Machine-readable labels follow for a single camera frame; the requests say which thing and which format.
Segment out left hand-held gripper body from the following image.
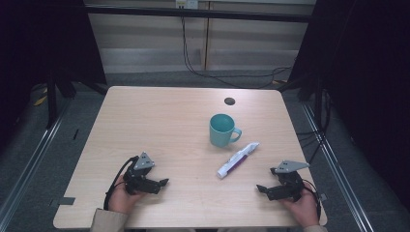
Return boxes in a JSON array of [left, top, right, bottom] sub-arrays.
[[123, 151, 162, 196]]

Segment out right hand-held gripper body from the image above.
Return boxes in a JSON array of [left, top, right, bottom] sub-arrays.
[[266, 159, 311, 203]]

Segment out white purple toothpaste tube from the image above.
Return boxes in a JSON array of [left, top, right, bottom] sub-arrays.
[[216, 141, 261, 180]]

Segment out teal cup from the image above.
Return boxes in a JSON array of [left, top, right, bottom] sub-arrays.
[[209, 112, 243, 149]]

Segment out person's left hand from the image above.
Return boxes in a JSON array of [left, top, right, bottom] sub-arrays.
[[107, 174, 147, 215]]

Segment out person's right hand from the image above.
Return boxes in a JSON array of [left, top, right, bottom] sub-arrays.
[[279, 188, 321, 228]]

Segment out black tape strip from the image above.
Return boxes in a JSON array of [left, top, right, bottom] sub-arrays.
[[48, 196, 76, 207]]

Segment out black metal stand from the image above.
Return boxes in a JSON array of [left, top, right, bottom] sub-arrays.
[[44, 69, 78, 130], [278, 72, 333, 136]]

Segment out yellow floor scrap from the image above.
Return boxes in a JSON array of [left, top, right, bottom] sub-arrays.
[[33, 87, 48, 107]]

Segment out dark curtain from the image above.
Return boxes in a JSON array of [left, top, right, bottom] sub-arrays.
[[288, 0, 410, 211], [0, 0, 108, 146]]

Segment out black horizontal bar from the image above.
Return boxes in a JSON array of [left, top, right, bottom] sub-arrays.
[[84, 5, 313, 23]]

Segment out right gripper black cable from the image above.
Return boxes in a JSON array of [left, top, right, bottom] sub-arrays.
[[302, 178, 323, 221]]

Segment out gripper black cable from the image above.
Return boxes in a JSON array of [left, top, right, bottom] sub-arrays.
[[102, 156, 140, 212], [302, 178, 323, 221]]

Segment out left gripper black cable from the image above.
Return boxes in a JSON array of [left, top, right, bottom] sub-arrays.
[[102, 156, 140, 212]]

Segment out black floor cables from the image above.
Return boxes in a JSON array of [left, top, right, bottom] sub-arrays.
[[295, 90, 333, 165]]

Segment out metal floor rail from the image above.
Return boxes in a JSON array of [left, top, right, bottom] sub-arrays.
[[0, 96, 73, 226], [301, 102, 376, 232]]

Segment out black hanging cable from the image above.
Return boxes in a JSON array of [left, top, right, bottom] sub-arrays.
[[180, 15, 293, 90]]

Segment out white wall socket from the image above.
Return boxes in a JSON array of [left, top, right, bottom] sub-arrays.
[[174, 0, 199, 10]]

